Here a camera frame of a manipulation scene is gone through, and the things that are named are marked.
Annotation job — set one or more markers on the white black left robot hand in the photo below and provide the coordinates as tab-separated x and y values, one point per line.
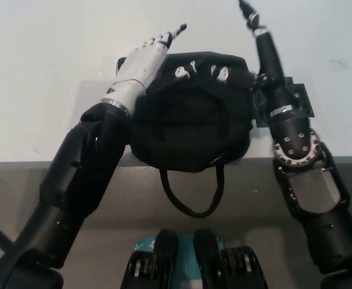
137	72

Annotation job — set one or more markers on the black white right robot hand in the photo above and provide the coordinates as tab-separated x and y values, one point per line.
272	66

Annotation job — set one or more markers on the black soft travel bag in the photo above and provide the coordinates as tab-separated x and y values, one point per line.
191	126

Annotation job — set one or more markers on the black teal robot torso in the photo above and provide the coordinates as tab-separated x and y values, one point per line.
194	262

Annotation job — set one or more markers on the black tape patch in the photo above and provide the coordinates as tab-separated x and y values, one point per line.
304	99

